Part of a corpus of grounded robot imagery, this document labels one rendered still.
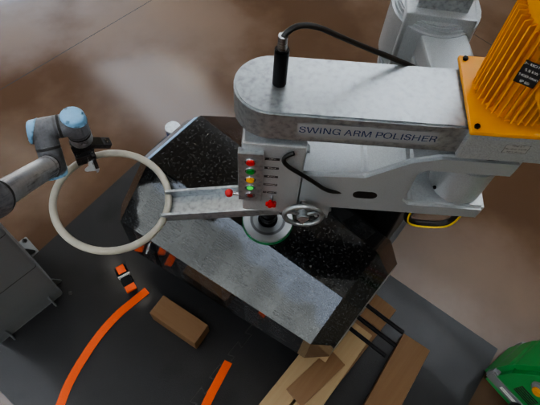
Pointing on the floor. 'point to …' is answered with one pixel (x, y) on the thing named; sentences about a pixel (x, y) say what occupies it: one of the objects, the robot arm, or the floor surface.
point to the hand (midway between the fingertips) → (96, 165)
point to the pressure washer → (517, 374)
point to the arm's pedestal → (22, 284)
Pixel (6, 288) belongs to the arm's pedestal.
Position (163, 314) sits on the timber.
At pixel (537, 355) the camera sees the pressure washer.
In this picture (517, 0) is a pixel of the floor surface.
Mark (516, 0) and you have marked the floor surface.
